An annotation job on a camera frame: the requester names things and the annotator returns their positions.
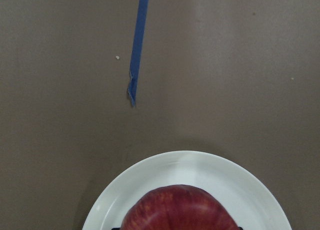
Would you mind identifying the red yellow apple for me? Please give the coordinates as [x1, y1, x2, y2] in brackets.
[120, 185, 239, 229]

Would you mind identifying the white round plate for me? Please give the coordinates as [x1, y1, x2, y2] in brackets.
[83, 150, 291, 229]

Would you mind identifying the short blue tape strip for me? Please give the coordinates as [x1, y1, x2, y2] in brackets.
[127, 0, 149, 107]

